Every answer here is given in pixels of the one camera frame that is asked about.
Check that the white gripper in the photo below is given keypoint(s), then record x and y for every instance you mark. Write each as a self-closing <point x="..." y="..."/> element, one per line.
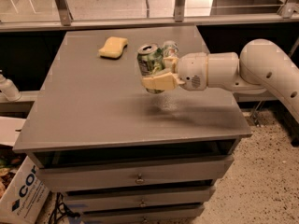
<point x="192" y="70"/>

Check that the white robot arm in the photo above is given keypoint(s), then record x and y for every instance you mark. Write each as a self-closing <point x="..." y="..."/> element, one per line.
<point x="260" y="66"/>

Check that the green white can far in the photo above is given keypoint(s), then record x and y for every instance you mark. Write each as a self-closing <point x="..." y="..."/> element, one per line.
<point x="170" y="49"/>

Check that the yellow sponge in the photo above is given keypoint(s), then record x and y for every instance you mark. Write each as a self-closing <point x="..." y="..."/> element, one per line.
<point x="113" y="47"/>

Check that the grey drawer cabinet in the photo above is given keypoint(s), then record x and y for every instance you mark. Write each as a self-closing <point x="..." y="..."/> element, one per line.
<point x="93" y="111"/>

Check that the bottom grey drawer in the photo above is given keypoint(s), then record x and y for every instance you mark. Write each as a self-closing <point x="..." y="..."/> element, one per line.
<point x="144" y="215"/>

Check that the grey drawer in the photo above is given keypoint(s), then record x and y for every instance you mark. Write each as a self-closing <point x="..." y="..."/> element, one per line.
<point x="139" y="198"/>
<point x="129" y="174"/>
<point x="144" y="215"/>

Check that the middle grey drawer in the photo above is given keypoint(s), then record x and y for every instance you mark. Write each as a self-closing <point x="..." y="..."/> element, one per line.
<point x="139" y="198"/>

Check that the top grey drawer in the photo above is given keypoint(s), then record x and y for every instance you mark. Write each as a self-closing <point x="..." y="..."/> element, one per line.
<point x="129" y="174"/>

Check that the white plastic bottle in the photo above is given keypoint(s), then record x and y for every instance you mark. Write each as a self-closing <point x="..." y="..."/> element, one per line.
<point x="9" y="89"/>

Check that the white cardboard box blue print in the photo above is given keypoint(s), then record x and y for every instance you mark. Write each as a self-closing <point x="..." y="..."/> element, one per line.
<point x="24" y="197"/>

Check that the grey metal window frame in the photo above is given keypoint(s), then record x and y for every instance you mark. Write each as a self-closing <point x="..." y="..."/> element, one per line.
<point x="26" y="15"/>

